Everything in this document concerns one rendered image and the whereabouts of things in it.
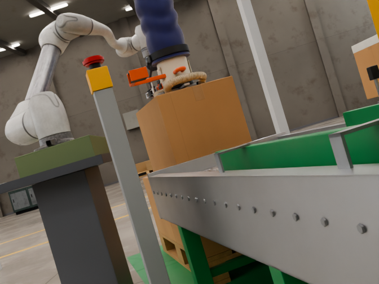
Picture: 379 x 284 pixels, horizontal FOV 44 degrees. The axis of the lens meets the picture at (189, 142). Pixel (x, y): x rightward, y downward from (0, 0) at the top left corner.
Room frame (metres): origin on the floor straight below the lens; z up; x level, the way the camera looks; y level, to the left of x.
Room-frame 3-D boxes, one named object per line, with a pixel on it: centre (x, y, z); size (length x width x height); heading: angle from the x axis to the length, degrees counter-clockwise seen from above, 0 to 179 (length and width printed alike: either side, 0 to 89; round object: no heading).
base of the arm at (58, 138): (2.22, 0.60, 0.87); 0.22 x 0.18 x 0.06; 179
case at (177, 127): (2.56, -0.02, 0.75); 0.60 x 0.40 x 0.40; 16
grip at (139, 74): (2.26, 0.15, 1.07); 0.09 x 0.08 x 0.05; 104
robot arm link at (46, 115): (2.25, 0.61, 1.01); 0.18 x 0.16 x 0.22; 53
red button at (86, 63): (1.53, 0.22, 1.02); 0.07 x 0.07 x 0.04
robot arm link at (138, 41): (3.02, 0.09, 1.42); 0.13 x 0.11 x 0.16; 53
